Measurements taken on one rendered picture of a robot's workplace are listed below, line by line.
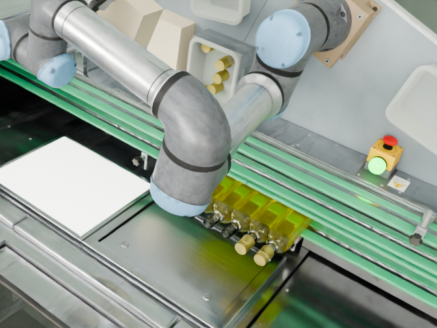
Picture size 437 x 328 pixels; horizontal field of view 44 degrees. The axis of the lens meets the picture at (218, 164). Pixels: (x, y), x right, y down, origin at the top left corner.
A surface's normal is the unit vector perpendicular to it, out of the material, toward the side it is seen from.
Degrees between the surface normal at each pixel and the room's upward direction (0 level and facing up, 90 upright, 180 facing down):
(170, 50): 0
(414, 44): 0
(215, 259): 90
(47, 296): 90
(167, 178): 4
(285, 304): 90
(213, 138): 68
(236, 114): 91
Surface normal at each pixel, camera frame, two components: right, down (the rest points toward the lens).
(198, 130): 0.14, 0.11
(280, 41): -0.54, 0.30
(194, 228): 0.13, -0.80
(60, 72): 0.78, 0.56
